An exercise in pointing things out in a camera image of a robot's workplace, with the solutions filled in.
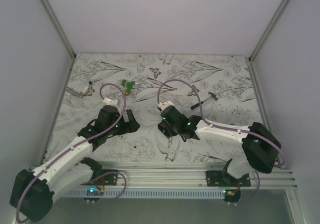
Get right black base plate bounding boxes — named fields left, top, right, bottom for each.
left=205, top=170, right=251, bottom=187

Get right aluminium frame post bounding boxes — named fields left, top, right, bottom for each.
left=248, top=0, right=300, bottom=62

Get right small circuit board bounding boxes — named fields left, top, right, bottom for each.
left=223, top=189, right=241, bottom=196

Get black fuse box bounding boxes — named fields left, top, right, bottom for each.
left=157, top=122, right=177, bottom=139

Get left small circuit board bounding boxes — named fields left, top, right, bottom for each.
left=86, top=188, right=104, bottom=196

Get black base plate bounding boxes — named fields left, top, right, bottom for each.
left=205, top=170, right=251, bottom=187
left=80, top=169, right=119, bottom=186

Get grey slotted cable duct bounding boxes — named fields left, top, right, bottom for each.
left=62, top=187, right=225, bottom=199

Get small circuit board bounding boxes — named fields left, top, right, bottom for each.
left=86, top=188, right=104, bottom=196
left=223, top=189, right=241, bottom=196

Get metal bracket with blue knob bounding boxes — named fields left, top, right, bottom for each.
left=66, top=81, right=95, bottom=98

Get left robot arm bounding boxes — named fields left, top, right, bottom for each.
left=9, top=105, right=140, bottom=223

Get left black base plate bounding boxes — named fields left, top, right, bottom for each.
left=80, top=169, right=119, bottom=186

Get left aluminium frame post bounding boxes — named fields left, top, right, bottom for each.
left=31, top=0, right=77, bottom=59

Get green connector part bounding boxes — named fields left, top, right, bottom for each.
left=121, top=80, right=140, bottom=95

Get aluminium frame post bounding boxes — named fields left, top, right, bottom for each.
left=248, top=0, right=300, bottom=62
left=31, top=0, right=77, bottom=59

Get floral patterned table mat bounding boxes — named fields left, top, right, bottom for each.
left=45, top=54, right=262, bottom=162

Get aluminium rail beam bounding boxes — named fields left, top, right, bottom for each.
left=23, top=165, right=300, bottom=189

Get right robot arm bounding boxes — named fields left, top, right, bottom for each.
left=158, top=102, right=281, bottom=186

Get hammer with black handle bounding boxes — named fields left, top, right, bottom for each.
left=190, top=92, right=218, bottom=110

